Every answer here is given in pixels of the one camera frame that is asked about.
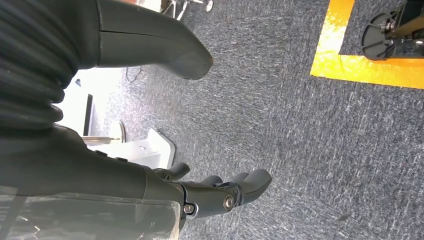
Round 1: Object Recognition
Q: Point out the clear plastic sheet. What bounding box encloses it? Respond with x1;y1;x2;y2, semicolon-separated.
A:
0;185;181;240

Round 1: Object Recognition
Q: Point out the grey standing kiosk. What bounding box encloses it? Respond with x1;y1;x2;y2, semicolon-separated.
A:
82;94;176;170

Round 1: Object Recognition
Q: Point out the black office chair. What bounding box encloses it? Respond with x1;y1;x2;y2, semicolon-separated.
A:
160;0;215;21

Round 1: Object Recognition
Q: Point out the yellow floor tape square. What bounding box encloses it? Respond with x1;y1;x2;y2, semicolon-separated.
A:
309;0;424;90

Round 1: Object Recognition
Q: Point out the black wheeled base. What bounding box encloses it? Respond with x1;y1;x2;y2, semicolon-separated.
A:
361;0;424;62

